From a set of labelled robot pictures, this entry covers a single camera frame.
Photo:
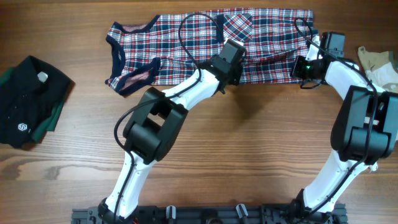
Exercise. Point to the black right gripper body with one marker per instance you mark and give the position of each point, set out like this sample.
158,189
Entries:
303,70

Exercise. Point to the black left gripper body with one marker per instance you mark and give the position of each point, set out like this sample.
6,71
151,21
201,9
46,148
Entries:
235,74

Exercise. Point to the plaid sleeveless shirt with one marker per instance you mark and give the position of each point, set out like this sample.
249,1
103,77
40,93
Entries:
166,50

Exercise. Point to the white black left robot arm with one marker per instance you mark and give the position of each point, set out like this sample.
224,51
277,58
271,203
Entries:
152,129

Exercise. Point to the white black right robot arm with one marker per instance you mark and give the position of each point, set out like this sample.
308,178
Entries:
365,131

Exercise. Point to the beige crumpled garment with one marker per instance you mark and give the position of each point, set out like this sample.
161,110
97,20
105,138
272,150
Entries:
380,68

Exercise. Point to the green folded shirt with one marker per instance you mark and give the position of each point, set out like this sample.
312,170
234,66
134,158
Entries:
49,123

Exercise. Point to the black folded polo shirt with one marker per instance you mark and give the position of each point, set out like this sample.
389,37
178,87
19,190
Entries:
28,94

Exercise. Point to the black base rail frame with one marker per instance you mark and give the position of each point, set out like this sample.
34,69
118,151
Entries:
266,213

